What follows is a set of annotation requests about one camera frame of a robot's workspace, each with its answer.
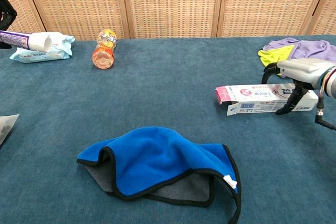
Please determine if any purple white toothpaste tube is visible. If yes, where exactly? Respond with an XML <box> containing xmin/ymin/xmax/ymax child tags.
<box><xmin>0</xmin><ymin>30</ymin><xmax>53</xmax><ymax>53</ymax></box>

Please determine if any orange drink plastic bottle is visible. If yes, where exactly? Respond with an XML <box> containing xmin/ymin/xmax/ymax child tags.
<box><xmin>91</xmin><ymin>29</ymin><xmax>118</xmax><ymax>70</ymax></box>

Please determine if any light blue wet wipes pack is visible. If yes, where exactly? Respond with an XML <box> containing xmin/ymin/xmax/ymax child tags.
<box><xmin>9</xmin><ymin>31</ymin><xmax>76</xmax><ymax>64</ymax></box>

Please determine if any purple yellow cloth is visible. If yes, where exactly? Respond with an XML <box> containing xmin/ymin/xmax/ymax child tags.
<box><xmin>258</xmin><ymin>37</ymin><xmax>336</xmax><ymax>78</ymax></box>

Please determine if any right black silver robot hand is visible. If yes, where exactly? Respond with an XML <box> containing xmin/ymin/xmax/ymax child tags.
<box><xmin>261</xmin><ymin>58</ymin><xmax>331</xmax><ymax>116</ymax></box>

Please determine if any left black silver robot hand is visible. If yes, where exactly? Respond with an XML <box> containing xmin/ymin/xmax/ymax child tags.
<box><xmin>0</xmin><ymin>0</ymin><xmax>18</xmax><ymax>49</ymax></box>

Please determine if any dark teal table mat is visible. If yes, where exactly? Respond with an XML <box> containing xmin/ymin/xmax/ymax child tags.
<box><xmin>0</xmin><ymin>34</ymin><xmax>336</xmax><ymax>224</ymax></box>

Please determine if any blue grey microfibre cloth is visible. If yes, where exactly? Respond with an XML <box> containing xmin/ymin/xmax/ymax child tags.
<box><xmin>76</xmin><ymin>126</ymin><xmax>242</xmax><ymax>224</ymax></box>

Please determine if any bamboo folding screen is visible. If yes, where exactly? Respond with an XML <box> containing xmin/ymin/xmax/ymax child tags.
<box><xmin>0</xmin><ymin>0</ymin><xmax>336</xmax><ymax>44</ymax></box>

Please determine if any white pink toothpaste box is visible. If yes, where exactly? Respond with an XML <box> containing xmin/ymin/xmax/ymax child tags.
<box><xmin>215</xmin><ymin>82</ymin><xmax>320</xmax><ymax>116</ymax></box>

